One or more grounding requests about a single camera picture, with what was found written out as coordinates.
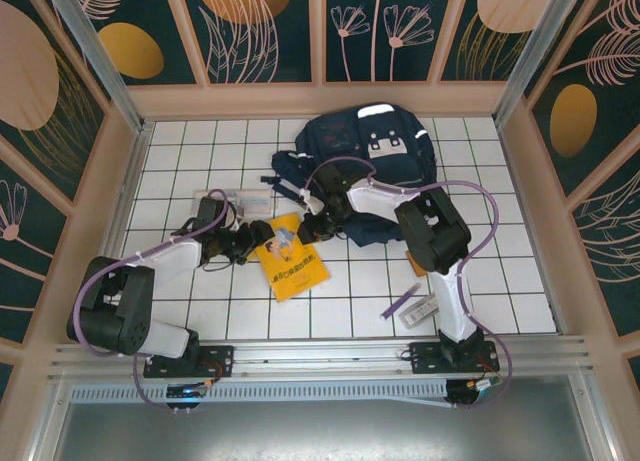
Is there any clear plastic pencil case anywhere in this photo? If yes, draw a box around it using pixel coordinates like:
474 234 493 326
192 188 278 217

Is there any yellow book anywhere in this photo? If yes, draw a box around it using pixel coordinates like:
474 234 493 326
249 212 332 303

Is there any navy blue backpack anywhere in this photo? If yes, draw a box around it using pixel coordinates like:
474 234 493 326
259 102 439 247

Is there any orange notebook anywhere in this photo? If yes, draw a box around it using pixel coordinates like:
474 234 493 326
405 250 427 278

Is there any purple pen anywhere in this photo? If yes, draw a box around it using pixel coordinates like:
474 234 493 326
380 283 422 322

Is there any small clear supply box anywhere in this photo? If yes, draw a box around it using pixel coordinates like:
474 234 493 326
399 293 441 328

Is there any aluminium table edge strip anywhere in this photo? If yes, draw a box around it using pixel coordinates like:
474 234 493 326
74 123 154 342
494 123 571 335

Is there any black controller board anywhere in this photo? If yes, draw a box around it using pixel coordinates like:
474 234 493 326
166 382 211 398
447 375 504 400

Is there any grey metal sheet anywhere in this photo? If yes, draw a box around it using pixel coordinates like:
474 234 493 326
49 400 616 461

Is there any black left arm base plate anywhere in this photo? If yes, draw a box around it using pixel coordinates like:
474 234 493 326
143 344 236 380

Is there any aluminium mounting rail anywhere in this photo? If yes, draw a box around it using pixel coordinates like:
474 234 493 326
47 334 601 380

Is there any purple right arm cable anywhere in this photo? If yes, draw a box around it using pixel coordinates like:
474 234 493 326
301 155 515 412

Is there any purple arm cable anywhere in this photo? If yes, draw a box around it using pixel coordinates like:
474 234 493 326
301 155 515 412
72 188 241 413

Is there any grey slotted cable duct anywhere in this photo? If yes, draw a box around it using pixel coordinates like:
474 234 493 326
69 378 451 408

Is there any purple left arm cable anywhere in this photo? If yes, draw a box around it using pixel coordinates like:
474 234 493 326
72 188 241 413

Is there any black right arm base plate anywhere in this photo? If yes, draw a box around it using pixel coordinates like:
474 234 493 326
409 338 501 377

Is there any aluminium frame post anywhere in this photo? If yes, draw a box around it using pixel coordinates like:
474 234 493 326
492 0 586 125
40 0 151 132

